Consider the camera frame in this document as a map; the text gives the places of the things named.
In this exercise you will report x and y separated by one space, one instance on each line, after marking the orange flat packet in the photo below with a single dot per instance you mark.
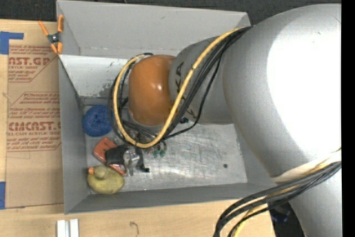
100 150

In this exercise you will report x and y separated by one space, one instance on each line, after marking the yellow rubber duck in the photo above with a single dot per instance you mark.
106 181

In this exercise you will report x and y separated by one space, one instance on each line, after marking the grey metal bin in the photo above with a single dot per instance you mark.
194 158

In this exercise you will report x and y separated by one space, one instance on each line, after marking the black crumpled object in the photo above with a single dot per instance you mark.
115 155

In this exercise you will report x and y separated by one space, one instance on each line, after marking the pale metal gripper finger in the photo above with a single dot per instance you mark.
131 163

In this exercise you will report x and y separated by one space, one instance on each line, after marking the blue round sponge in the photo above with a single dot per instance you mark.
97 120

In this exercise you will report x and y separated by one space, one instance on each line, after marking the brown cardboard board, red print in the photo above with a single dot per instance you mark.
30 169

